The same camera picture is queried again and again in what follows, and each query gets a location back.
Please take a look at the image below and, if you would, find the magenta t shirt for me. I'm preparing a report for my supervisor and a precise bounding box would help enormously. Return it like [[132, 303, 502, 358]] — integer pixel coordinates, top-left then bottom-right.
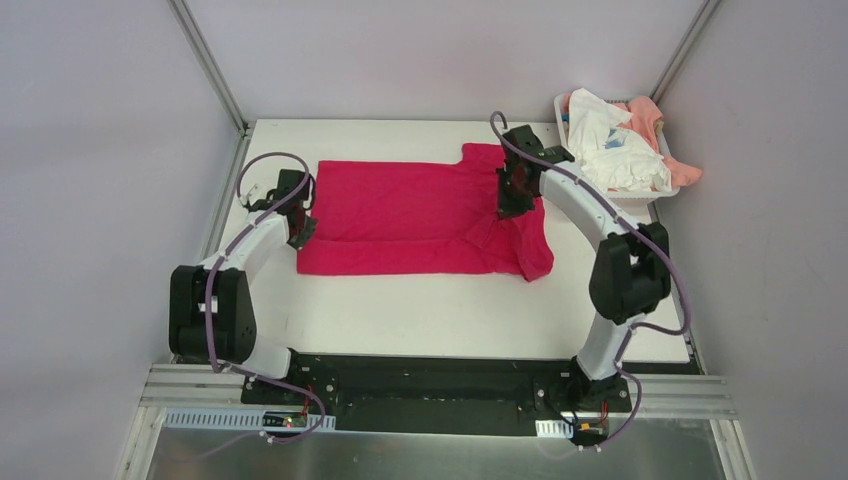
[[296, 143, 555, 282]]

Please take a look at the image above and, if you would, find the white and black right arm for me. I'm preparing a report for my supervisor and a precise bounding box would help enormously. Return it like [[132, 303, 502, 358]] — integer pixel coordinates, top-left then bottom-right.
[[492, 125, 671, 410]]

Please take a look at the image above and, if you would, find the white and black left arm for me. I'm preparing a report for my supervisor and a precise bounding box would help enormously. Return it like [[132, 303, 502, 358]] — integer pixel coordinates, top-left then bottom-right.
[[168, 169, 317, 405]]

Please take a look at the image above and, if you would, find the white crumpled t shirt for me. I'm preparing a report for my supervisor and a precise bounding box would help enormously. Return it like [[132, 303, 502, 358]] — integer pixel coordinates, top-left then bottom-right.
[[565, 88, 672, 192]]

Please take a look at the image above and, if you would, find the white plastic laundry basket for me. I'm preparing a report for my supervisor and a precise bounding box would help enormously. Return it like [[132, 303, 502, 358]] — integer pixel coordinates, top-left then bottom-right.
[[553, 92, 681, 204]]

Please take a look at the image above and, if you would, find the peach crumpled t shirt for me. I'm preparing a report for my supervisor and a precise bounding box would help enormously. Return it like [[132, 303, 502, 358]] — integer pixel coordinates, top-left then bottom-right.
[[614, 96, 703, 188]]

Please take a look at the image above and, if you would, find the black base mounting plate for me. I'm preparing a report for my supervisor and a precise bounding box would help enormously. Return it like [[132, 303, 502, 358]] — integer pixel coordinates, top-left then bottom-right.
[[175, 344, 704, 439]]

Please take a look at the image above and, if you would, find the left white slotted cable duct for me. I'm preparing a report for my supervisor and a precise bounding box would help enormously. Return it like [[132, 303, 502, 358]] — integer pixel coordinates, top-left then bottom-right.
[[163, 408, 336, 434]]

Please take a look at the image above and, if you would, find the white slotted cable duct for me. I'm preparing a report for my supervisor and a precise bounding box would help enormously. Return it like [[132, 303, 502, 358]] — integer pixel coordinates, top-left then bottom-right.
[[535, 420, 574, 439], [163, 408, 336, 434]]

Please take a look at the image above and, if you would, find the aluminium front rail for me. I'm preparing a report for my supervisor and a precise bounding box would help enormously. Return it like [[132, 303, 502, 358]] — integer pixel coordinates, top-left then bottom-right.
[[140, 364, 738, 420]]

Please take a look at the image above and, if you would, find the right aluminium corner post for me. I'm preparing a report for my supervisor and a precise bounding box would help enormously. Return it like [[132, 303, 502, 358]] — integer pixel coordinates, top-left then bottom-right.
[[650, 0, 723, 104]]

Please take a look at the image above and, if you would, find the aluminium corner post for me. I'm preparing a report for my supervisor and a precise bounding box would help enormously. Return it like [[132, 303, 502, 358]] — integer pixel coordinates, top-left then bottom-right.
[[167, 0, 249, 136], [650, 0, 723, 104]]

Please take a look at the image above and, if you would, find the left aluminium corner post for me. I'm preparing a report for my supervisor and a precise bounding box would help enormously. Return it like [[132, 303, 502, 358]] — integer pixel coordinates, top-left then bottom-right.
[[167, 0, 249, 136]]

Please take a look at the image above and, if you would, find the right white slotted cable duct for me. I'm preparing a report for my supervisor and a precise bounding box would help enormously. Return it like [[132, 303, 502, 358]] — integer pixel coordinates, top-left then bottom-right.
[[535, 420, 574, 439]]

